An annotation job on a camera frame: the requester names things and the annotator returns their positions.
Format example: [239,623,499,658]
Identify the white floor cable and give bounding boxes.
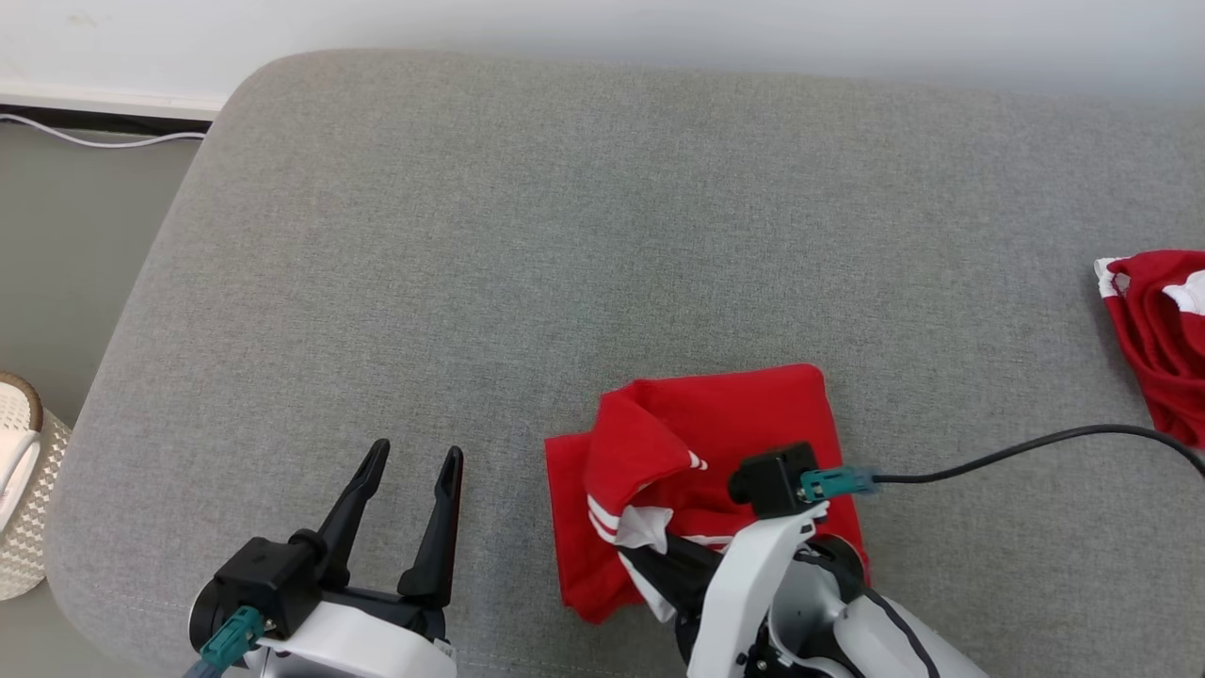
[0,113,208,150]

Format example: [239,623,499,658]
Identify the teal camera connector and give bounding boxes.
[800,465,878,504]
[200,605,266,671]

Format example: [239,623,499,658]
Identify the red shorts with white stripe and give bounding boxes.
[1094,249,1205,449]

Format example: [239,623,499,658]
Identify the teal right camera connector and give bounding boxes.
[800,465,878,504]

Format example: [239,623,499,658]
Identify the red basketball jersey white sleeves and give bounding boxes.
[544,363,871,625]

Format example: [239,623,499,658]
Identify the white wall baseboard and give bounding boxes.
[0,87,229,123]

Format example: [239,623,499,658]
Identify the white perforated laundry basket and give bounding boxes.
[0,371,74,602]

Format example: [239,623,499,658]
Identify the black camera cable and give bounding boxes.
[871,425,1205,486]

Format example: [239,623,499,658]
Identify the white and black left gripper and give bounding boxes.
[188,439,464,678]

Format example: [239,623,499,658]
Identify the teal left camera connector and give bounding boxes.
[200,605,266,671]

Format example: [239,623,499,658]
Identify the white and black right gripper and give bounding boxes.
[619,504,867,678]

